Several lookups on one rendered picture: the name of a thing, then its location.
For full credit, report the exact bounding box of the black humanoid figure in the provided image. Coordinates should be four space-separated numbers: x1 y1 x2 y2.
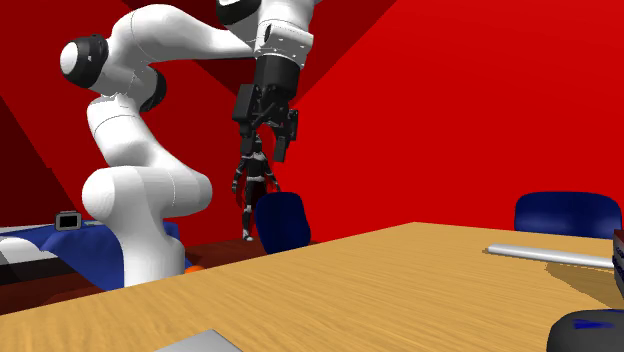
231 137 282 243

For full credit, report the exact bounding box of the dark blue chair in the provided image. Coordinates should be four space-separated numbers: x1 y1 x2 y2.
253 190 313 256
513 190 623 241

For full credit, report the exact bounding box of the bed with blue cover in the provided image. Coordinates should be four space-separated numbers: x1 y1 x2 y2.
0 219 195 294

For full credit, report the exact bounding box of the small grey screen device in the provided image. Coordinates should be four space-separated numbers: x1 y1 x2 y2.
54 210 82 232

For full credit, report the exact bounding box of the wooden table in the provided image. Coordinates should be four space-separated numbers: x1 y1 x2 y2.
0 221 624 352

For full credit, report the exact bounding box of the flat grey slab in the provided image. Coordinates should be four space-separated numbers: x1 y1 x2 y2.
154 329 243 352

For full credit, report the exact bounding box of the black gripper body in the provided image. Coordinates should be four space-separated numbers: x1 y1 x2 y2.
251 54 301 129

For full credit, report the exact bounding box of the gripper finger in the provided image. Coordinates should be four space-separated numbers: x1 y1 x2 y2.
271 108 300 164
231 83 265 158

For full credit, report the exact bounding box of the silver rod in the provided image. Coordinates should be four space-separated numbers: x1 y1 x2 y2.
486 243 616 270

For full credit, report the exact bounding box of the black rounded object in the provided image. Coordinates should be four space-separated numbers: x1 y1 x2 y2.
545 308 624 352

